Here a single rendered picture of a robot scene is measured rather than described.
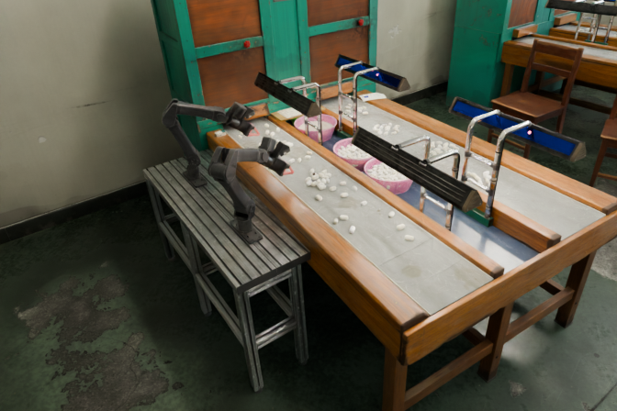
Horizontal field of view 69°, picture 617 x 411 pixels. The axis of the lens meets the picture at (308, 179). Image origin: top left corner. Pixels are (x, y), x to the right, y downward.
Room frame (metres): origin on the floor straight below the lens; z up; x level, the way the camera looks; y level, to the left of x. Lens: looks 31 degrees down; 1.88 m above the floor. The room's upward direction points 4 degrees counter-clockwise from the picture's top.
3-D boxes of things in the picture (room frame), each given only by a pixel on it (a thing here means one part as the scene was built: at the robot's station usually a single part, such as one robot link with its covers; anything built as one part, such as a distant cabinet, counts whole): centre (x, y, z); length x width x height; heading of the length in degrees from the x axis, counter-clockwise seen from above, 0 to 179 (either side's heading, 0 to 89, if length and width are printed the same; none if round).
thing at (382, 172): (1.95, -0.41, 0.72); 0.24 x 0.24 x 0.06
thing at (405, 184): (1.95, -0.41, 0.72); 0.27 x 0.27 x 0.10
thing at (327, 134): (2.58, -0.07, 0.72); 0.27 x 0.27 x 0.10
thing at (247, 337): (1.86, 0.50, 0.32); 1.20 x 0.29 x 0.63; 33
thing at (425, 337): (1.25, -0.80, 0.66); 1.22 x 0.02 x 0.16; 119
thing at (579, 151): (1.72, -0.86, 1.08); 0.62 x 0.08 x 0.07; 29
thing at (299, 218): (1.79, 0.12, 0.67); 1.81 x 0.12 x 0.19; 29
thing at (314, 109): (2.30, 0.10, 1.08); 0.62 x 0.08 x 0.07; 29
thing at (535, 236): (2.13, -0.50, 0.71); 1.81 x 0.05 x 0.11; 29
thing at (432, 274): (1.89, -0.06, 0.73); 1.81 x 0.30 x 0.02; 29
